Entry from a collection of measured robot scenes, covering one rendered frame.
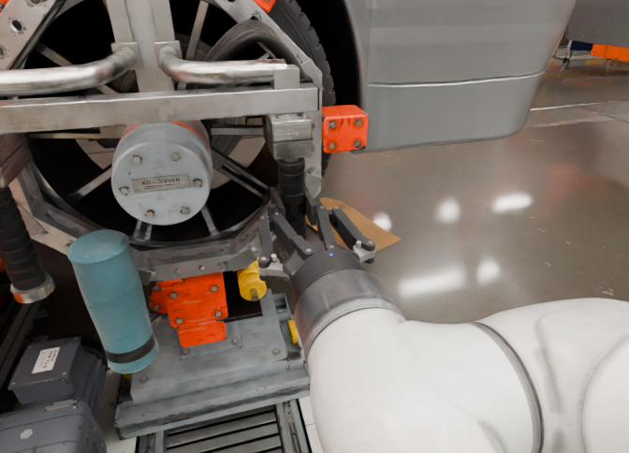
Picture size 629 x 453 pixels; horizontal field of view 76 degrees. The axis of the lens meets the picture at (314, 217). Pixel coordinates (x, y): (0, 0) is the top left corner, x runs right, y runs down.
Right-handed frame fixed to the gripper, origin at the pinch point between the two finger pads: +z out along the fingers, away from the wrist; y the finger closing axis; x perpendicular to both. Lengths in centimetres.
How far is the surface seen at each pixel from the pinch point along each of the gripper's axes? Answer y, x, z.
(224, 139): -6.7, -5.6, 46.3
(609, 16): 215, 11, 152
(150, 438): -35, -75, 22
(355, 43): 21.5, 15.8, 36.4
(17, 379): -52, -40, 17
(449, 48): 43, 14, 36
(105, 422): -47, -75, 30
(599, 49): 344, -24, 266
